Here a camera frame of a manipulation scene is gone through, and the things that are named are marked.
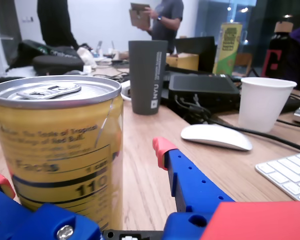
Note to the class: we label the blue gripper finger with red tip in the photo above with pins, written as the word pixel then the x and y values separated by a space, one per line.
pixel 190 180
pixel 20 222

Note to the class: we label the yellow energy drink can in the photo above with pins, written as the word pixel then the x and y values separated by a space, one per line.
pixel 52 140

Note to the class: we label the white computer mouse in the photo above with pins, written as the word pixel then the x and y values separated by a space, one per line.
pixel 215 136

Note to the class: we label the black box device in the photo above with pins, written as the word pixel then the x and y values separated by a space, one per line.
pixel 202 86

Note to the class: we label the white keyboard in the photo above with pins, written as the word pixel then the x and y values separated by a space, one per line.
pixel 287 172

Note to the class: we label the white paper cup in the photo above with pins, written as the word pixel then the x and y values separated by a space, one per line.
pixel 265 105

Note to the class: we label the grey NYU tumbler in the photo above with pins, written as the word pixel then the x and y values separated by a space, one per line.
pixel 145 75

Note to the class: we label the yellow cardboard box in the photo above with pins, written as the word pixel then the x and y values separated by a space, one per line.
pixel 182 61

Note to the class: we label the black laptop screen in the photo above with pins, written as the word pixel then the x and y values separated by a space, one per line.
pixel 195 47

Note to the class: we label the yellow green box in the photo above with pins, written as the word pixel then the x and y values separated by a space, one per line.
pixel 228 47

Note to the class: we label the person in grey shirt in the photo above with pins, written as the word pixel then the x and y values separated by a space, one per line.
pixel 167 22

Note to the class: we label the black bottle with red letter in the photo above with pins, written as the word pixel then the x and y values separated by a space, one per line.
pixel 277 45

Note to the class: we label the crumpled white bag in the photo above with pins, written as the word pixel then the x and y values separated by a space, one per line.
pixel 86 56

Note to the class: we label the black headphone case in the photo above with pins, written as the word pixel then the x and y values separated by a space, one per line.
pixel 57 63

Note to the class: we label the brown cardboard box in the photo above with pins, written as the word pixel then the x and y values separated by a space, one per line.
pixel 138 16

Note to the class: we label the black bag with green logo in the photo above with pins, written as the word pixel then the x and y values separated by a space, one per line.
pixel 40 50

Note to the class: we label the person in black clothes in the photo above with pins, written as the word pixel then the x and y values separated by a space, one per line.
pixel 55 22

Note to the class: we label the red camera mount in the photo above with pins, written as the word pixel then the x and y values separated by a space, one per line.
pixel 260 222

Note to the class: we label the wall light switch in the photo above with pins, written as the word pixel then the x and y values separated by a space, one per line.
pixel 27 19

